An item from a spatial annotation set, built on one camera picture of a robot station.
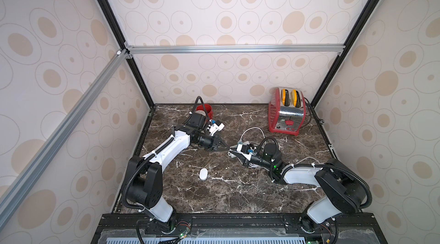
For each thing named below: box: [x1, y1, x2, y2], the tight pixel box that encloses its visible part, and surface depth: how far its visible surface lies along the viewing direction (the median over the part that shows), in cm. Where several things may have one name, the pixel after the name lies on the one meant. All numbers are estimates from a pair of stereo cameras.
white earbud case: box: [199, 167, 208, 181], surface depth 89 cm
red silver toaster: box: [268, 87, 307, 136], surface depth 99 cm
